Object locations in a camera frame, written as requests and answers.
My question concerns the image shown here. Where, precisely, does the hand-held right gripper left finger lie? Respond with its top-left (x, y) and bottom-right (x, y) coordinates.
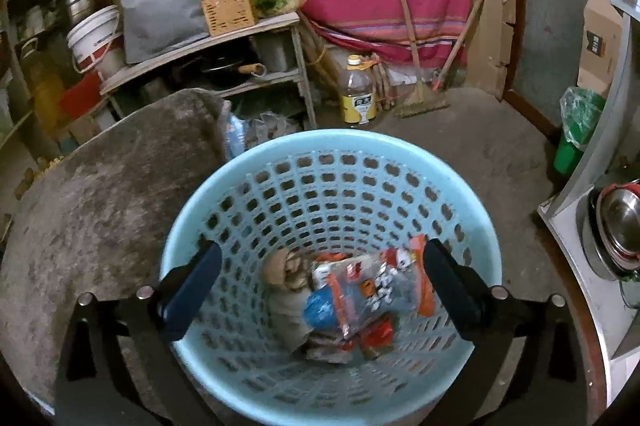
top-left (52, 240), bottom-right (223, 426)

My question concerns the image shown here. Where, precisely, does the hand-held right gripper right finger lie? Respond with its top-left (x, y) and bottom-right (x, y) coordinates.
top-left (422, 237), bottom-right (588, 426)

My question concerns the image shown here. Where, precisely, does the clear printed plastic bag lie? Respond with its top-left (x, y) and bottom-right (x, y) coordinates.
top-left (304, 249), bottom-right (427, 339)

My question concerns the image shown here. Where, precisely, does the orange snack packet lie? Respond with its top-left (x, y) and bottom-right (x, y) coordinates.
top-left (311, 233), bottom-right (437, 359)

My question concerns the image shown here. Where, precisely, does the brown paper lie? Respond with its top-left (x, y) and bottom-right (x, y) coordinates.
top-left (263, 250), bottom-right (312, 293)

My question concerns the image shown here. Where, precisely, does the light blue plastic basket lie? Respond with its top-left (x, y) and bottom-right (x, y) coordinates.
top-left (160, 129), bottom-right (504, 426)

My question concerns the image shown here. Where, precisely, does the grey paper bag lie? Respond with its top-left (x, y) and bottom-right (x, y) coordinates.
top-left (269, 289), bottom-right (315, 353)

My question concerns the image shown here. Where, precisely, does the grey shaggy mat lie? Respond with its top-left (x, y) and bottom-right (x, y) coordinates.
top-left (0, 88), bottom-right (232, 407)

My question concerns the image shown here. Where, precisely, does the steel bowl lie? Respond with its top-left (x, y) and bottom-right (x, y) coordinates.
top-left (581, 179), bottom-right (640, 281)

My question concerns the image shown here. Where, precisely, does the green bin with plastic bag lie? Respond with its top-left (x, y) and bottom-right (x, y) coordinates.
top-left (552, 86), bottom-right (608, 178)

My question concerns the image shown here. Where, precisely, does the cooking oil bottle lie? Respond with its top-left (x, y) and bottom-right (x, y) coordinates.
top-left (338, 54), bottom-right (377, 128)

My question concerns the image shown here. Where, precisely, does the straw broom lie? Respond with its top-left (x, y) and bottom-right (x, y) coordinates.
top-left (387, 0), bottom-right (452, 119)

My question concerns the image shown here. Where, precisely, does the red plastic basket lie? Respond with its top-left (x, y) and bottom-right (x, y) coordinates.
top-left (59, 73), bottom-right (104, 118)

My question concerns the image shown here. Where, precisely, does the yellow oil jug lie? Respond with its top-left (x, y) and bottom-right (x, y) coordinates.
top-left (24, 50), bottom-right (64, 133)

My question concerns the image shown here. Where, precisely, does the wooden stick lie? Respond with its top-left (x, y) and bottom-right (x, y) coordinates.
top-left (431, 0), bottom-right (489, 93)

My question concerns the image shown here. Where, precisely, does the wooden shelf rack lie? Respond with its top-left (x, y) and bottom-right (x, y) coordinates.
top-left (99, 10), bottom-right (319, 130)

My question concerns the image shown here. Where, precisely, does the white plastic bucket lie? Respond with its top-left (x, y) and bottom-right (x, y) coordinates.
top-left (66, 5), bottom-right (127, 80)

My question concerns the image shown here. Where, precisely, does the stack of cardboard boxes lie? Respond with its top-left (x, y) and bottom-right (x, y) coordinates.
top-left (469, 0), bottom-right (517, 103)

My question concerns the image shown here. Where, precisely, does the grey cloth cover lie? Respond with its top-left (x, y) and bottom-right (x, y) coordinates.
top-left (118, 0), bottom-right (227, 65)

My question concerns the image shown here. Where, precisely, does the wooden utensil holder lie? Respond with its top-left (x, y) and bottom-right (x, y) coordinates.
top-left (201, 0), bottom-right (259, 38)

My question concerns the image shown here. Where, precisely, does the large cardboard box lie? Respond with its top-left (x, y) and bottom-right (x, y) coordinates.
top-left (576, 0), bottom-right (624, 96)

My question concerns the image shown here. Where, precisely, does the steel pot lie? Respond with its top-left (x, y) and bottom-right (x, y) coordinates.
top-left (54, 0), bottom-right (109, 33)

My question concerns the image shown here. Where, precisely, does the black pan wooden handle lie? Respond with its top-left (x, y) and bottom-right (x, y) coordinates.
top-left (199, 55), bottom-right (269, 88)

